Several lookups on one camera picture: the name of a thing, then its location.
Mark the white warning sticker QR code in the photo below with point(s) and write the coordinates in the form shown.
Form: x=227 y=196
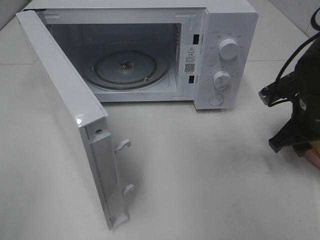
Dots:
x=190 y=59

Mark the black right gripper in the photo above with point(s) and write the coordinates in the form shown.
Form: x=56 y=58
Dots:
x=304 y=126

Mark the white microwave oven body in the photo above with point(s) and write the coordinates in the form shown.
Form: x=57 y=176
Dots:
x=87 y=30

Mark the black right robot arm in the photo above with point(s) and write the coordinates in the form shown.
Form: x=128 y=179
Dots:
x=307 y=69

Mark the white timer knob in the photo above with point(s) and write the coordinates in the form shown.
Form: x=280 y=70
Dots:
x=221 y=79

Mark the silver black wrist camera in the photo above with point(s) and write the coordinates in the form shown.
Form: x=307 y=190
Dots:
x=285 y=91

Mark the pink round plate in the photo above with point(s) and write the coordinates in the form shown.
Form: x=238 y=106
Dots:
x=313 y=155

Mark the glass microwave turntable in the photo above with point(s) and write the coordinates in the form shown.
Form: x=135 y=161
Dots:
x=127 y=70

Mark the white microwave door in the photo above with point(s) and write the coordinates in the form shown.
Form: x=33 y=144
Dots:
x=80 y=117

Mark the upper white power knob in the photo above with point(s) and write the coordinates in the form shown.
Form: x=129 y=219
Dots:
x=228 y=48

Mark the round white door-release button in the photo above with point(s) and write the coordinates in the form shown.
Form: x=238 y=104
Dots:
x=216 y=100

